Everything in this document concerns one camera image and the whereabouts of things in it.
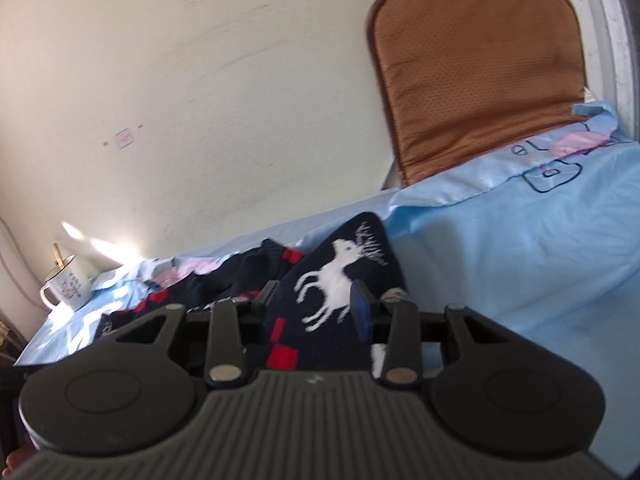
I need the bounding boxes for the light blue printed bed sheet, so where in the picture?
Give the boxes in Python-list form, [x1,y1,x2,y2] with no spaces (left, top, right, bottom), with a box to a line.
[14,100,640,480]

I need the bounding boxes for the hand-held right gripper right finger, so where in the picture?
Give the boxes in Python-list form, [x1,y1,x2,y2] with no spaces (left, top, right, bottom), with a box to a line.
[350,280,497,390]

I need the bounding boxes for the dark patterned knit sweater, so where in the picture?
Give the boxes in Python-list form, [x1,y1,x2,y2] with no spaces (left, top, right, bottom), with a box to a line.
[97,212,410,374]

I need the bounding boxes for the brown seat cushion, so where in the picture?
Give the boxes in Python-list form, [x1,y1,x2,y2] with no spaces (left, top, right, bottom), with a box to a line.
[367,0,589,187]

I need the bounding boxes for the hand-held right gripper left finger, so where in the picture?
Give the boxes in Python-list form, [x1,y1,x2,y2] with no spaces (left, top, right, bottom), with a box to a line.
[114,280,280,390]

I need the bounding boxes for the white window frame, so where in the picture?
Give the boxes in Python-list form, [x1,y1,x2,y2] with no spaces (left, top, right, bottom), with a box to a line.
[567,0,640,142]

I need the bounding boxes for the white enamel mug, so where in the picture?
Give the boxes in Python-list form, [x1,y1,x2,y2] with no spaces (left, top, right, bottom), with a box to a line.
[39,255,94,311]

